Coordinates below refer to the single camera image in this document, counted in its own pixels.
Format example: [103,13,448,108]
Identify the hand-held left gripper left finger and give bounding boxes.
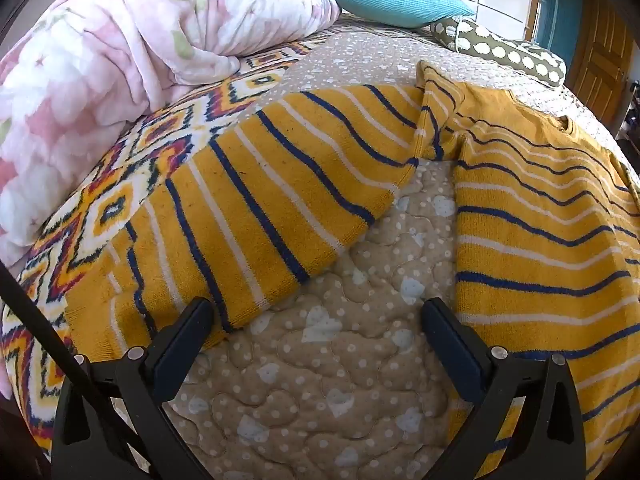
[51,297,216,480]

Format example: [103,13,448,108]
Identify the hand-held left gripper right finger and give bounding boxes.
[421,297,587,480]

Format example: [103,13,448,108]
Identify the yellow striped sweater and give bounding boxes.
[64,60,640,480]

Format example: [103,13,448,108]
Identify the beige quilted bedspread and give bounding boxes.
[165,30,640,480]

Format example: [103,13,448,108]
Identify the geometric patterned blanket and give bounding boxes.
[0,12,436,456]

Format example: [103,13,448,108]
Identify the cluttered side table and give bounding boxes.
[617,80,640,161]

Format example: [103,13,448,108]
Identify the olive patterned pillow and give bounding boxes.
[430,16,567,87]

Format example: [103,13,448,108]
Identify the pink floral comforter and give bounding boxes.
[0,0,342,266]

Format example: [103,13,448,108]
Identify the wooden door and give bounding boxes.
[565,0,636,126]

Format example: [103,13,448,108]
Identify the teal door panel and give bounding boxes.
[537,0,583,46]

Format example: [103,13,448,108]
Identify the black cable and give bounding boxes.
[0,262,156,480]

